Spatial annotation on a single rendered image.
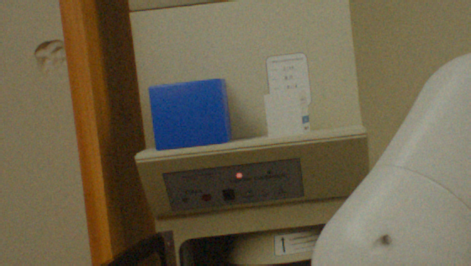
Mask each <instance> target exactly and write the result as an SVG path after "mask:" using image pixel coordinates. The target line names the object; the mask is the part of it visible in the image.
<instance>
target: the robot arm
mask: <svg viewBox="0 0 471 266"><path fill-rule="evenodd" d="M311 266H471V54H467V55H464V56H460V57H458V58H456V59H454V60H452V61H449V62H448V63H446V64H445V65H443V66H441V67H440V68H439V69H438V70H437V71H436V72H435V73H434V74H433V75H432V76H431V77H430V78H429V79H428V81H427V82H426V84H425V85H424V87H423V89H422V90H421V93H420V95H419V97H418V99H417V100H416V101H415V103H414V104H413V106H412V108H411V110H410V112H409V113H408V115H407V116H406V118H405V120H404V122H403V124H402V125H401V127H400V128H399V130H398V131H397V133H396V135H395V136H394V138H393V140H392V141H391V142H390V143H389V145H388V147H387V148H386V150H385V151H384V153H383V155H382V156H381V158H379V160H378V162H377V163H376V165H375V166H374V168H373V171H372V172H371V173H370V174H369V175H368V176H367V177H366V178H365V179H364V181H363V182H362V183H360V184H359V185H358V187H357V188H356V189H355V190H354V192H353V193H352V194H351V195H350V197H349V198H348V199H347V200H346V202H345V203H344V204H343V205H342V206H341V208H340V209H339V210H338V211H337V212H336V213H335V214H334V215H333V216H332V218H331V219H330V220H329V221H328V223H327V224H326V225H325V227H324V229H323V230H322V232H321V234H320V235H319V238H318V239H317V241H316V244H315V249H314V252H313V256H312V262H311Z"/></svg>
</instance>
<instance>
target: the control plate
mask: <svg viewBox="0 0 471 266"><path fill-rule="evenodd" d="M267 169H272V171H273V172H272V173H270V174H266V173H265V171H266V170H267ZM237 173H243V177H242V178H237V177H236V174H237ZM162 175H163V178H164V182H165V185H166V188H167V194H168V197H169V200H170V204H171V207H172V211H180V210H194V209H203V208H210V207H218V206H226V205H240V204H248V203H256V202H263V201H271V200H286V199H294V198H302V197H304V186H303V179H302V171H301V164H300V158H292V159H284V160H276V161H268V162H254V163H247V164H239V165H231V166H223V167H216V168H201V169H193V171H185V172H177V173H164V174H162ZM281 186H283V187H284V188H285V189H284V190H283V191H281V190H279V187H281ZM263 188H266V189H267V192H266V193H265V194H264V193H263V192H262V189H263ZM226 189H233V190H234V194H235V199H233V200H226V201H225V200H224V195H223V192H222V190H226ZM246 190H250V191H251V193H250V194H249V195H247V194H246V193H245V191H246ZM204 194H210V195H211V196H212V199H211V200H210V201H203V200H202V196H203V195H204ZM184 197H187V198H189V201H188V202H183V201H182V198H184Z"/></svg>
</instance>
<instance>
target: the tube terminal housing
mask: <svg viewBox="0 0 471 266"><path fill-rule="evenodd" d="M130 23H131V31H132V39H133V46H134V53H135V66H136V74H137V81H138V88H139V95H140V109H141V116H143V124H144V131H145V138H146V149H147V148H153V147H156V143H155V137H154V129H153V122H152V115H151V101H150V94H149V86H151V85H158V84H166V83H174V82H187V81H195V80H204V79H211V78H218V79H225V83H226V91H227V97H228V105H229V113H230V127H231V134H232V138H231V139H235V138H243V137H251V136H265V135H268V133H267V119H266V112H265V104H264V97H263V96H264V95H267V94H268V88H267V73H266V65H265V58H264V56H272V55H281V54H288V53H296V52H303V51H307V56H308V64H309V72H310V87H311V95H312V103H313V106H309V107H308V111H309V118H310V130H318V129H326V128H334V127H342V126H349V125H362V121H361V113H360V105H359V97H358V90H357V74H356V66H355V58H354V50H353V43H352V37H353V35H352V21H351V11H350V3H349V0H236V1H229V2H222V3H206V4H199V5H192V6H184V7H177V8H163V9H155V10H147V11H139V12H133V13H130ZM349 197H350V196H343V197H335V198H328V199H313V200H306V201H298V202H290V203H282V204H274V205H259V206H252V207H244V208H236V209H228V210H214V211H206V212H198V213H190V214H182V215H168V216H160V217H155V223H156V233H158V232H161V231H168V230H173V236H174V244H175V251H176V258H177V266H181V264H180V258H179V249H180V247H181V246H182V244H183V243H184V242H185V241H187V240H189V239H192V238H195V237H211V236H218V235H226V234H234V233H242V232H249V231H264V230H272V229H280V228H288V227H296V226H310V225H318V224H325V223H328V221H329V220H330V219H331V218H332V216H333V215H334V214H335V213H336V212H337V211H338V210H339V209H340V208H341V206H342V205H343V204H344V203H345V202H346V200H347V199H348V198H349Z"/></svg>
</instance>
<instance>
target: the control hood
mask: <svg viewBox="0 0 471 266"><path fill-rule="evenodd" d="M292 158H300V164H301V171H302V179H303V186H304V197H302V198H294V199H280V200H271V201H263V202H256V203H248V204H240V205H226V206H218V207H210V208H203V209H194V210H180V211H172V207H171V204H170V200H169V197H168V194H167V188H166V185H165V182H164V178H163V175H162V174H164V173H177V172H185V171H193V169H201V168H216V167H223V166H231V165H239V164H247V163H254V162H268V161H276V160H284V159H292ZM135 164H136V167H137V170H138V174H139V176H140V181H141V184H142V188H143V190H144V193H145V197H146V202H148V203H147V204H148V205H149V207H150V211H151V215H153V216H154V217H160V216H168V215H182V214H190V213H198V212H206V211H214V210H228V209H236V208H244V207H252V206H259V205H274V204H282V203H290V202H298V201H306V200H320V199H328V198H335V197H343V196H350V195H351V194H352V193H353V192H354V190H355V189H356V188H357V187H358V185H359V184H360V183H362V182H363V181H364V179H365V178H366V177H367V176H368V175H369V174H370V163H369V144H368V130H367V129H366V128H365V127H362V126H361V125H349V126H342V127H334V128H326V129H318V130H311V131H310V132H307V133H304V134H300V135H291V136H274V137H268V135H265V136H251V137H243V138H235V139H230V140H229V141H228V142H227V143H224V144H216V145H208V146H193V147H185V148H178V149H171V150H163V151H158V150H157V149H156V148H155V147H153V148H147V149H145V150H144V151H141V152H138V153H136V155H135Z"/></svg>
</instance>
